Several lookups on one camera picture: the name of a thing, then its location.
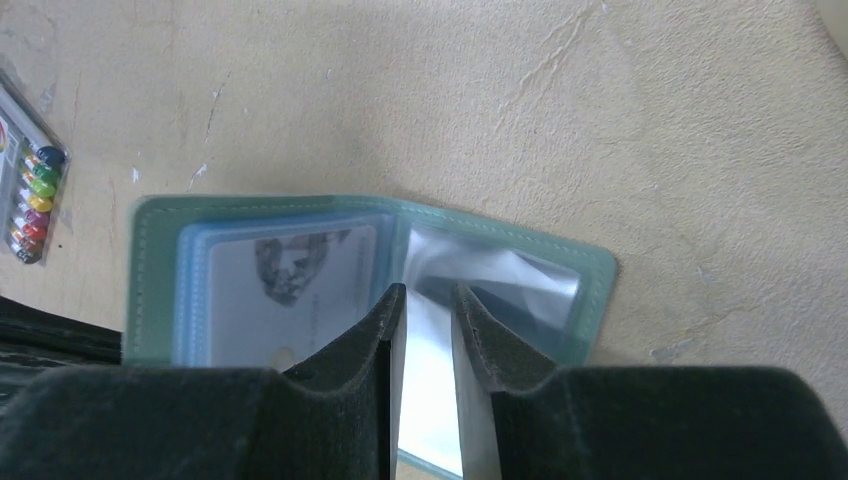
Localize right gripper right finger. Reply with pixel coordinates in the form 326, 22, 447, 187
452, 285, 847, 479

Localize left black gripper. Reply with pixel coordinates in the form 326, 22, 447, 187
1, 297, 122, 405

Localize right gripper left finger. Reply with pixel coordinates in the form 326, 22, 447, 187
1, 284, 406, 479

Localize silver credit card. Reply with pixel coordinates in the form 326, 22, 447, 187
203, 225, 377, 369

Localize green card holder wallet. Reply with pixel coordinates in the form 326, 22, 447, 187
123, 195, 618, 479

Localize colourful marker pack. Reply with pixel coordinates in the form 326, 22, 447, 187
1, 73, 70, 265

